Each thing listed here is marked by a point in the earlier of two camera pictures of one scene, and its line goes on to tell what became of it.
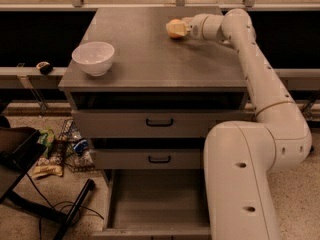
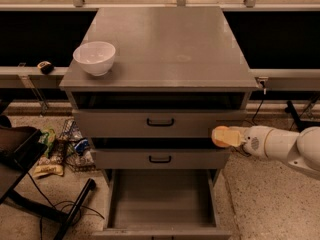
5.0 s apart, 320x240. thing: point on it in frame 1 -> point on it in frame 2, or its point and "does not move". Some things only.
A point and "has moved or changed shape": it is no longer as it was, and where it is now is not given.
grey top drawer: [152, 123] does not move
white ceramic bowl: [94, 56] does not move
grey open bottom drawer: [155, 204] does not move
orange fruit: [172, 34] has moved or changed shape
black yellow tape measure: [45, 67] does not move
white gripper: [195, 27] -> [254, 140]
